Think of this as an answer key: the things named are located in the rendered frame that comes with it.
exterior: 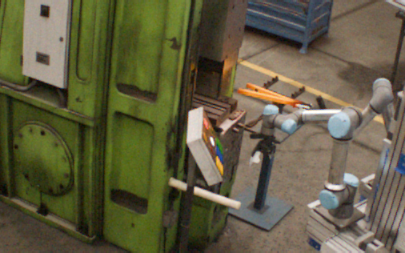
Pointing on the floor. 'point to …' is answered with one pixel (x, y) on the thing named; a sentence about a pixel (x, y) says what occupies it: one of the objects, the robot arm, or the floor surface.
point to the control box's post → (188, 207)
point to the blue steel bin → (291, 18)
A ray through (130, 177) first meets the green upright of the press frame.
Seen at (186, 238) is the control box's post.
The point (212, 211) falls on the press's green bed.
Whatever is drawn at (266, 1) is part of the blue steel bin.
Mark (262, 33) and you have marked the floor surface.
